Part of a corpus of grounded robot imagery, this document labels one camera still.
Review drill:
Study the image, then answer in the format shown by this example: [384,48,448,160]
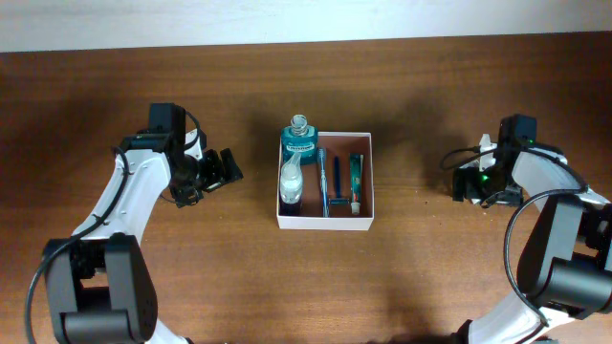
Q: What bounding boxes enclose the blue disposable razor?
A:
[330,156,349,205]

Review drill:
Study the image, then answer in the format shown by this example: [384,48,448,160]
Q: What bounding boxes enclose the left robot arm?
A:
[33,103,243,343]

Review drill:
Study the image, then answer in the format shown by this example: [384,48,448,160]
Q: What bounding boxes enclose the clear pump sanitizer bottle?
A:
[279,152,303,216]

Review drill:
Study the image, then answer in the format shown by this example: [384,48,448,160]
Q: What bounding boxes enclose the teal mouthwash bottle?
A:
[280,115,318,165]

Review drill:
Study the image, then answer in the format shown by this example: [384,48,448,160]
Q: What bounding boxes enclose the white cardboard box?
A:
[275,132,375,231]

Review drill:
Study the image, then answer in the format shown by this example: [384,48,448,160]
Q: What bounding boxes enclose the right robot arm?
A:
[449,114,611,344]

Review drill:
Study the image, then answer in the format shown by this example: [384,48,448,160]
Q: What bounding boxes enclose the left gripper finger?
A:
[220,148,243,183]
[199,149,225,192]

